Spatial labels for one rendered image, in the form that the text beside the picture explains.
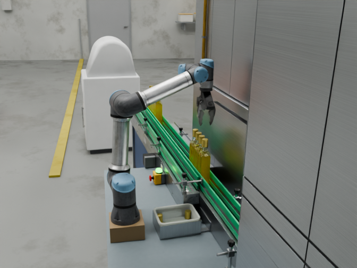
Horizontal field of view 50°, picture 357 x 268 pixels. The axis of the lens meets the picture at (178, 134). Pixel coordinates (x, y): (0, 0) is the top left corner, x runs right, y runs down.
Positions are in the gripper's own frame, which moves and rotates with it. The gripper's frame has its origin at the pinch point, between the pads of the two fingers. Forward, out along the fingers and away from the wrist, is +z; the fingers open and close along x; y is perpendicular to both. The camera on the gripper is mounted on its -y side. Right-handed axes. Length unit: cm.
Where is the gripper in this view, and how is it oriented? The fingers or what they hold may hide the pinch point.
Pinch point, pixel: (205, 123)
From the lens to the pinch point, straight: 216.8
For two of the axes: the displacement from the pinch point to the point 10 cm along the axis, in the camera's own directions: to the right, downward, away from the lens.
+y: -2.7, -3.3, 9.1
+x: -9.6, 0.8, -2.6
